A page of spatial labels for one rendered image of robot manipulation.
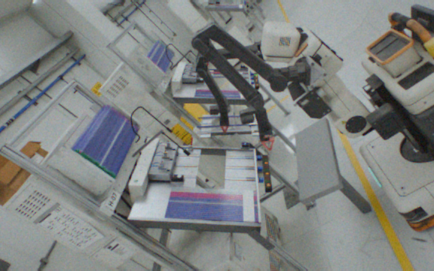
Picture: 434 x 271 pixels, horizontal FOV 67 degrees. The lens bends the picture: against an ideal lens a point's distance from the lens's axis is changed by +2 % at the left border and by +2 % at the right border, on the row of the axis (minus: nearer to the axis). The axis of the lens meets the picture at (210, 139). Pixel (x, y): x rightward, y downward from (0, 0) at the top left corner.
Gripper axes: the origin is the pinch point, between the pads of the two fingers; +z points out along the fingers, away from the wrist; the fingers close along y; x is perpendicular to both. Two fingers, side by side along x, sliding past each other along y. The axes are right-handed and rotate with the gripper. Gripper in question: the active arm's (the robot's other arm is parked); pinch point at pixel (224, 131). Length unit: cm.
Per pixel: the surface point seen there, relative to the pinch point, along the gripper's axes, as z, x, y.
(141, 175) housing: -4, -49, 53
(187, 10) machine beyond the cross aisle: -1, -72, -420
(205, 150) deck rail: 7.4, -14.2, 13.6
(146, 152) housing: -5, -51, 30
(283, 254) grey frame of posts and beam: 26, 31, 86
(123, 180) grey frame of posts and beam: -7, -57, 61
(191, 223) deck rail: 7, -18, 82
